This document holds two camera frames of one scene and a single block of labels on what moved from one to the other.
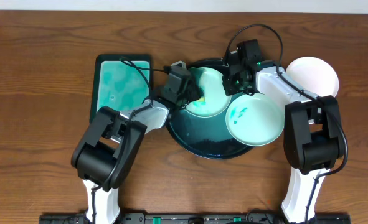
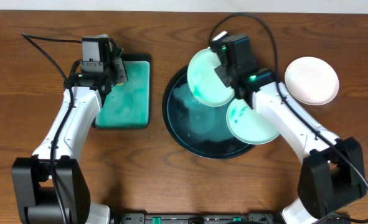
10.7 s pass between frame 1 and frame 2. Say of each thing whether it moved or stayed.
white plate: stayed
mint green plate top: moved
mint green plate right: stayed
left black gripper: moved
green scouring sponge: moved
